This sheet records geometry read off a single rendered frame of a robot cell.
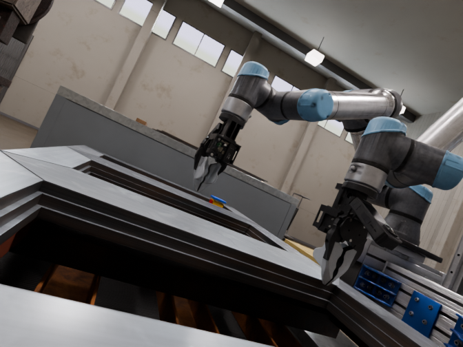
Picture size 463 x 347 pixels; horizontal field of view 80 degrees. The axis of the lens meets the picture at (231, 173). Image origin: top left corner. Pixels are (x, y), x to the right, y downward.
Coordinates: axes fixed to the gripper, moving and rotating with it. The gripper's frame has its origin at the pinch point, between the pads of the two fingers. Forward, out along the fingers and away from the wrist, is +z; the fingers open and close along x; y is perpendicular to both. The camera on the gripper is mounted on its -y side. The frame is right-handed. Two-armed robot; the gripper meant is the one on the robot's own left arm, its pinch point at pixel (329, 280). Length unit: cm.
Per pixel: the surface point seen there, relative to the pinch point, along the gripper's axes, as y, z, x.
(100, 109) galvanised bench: 91, -16, 63
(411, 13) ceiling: 478, -576, -405
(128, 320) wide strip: -26.1, 0.9, 40.5
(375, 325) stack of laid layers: -9.8, 2.5, -2.9
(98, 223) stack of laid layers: 0.4, 3.8, 44.1
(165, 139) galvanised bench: 91, -17, 33
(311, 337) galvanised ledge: 14.6, 19.0, -17.1
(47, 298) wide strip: -26, 1, 45
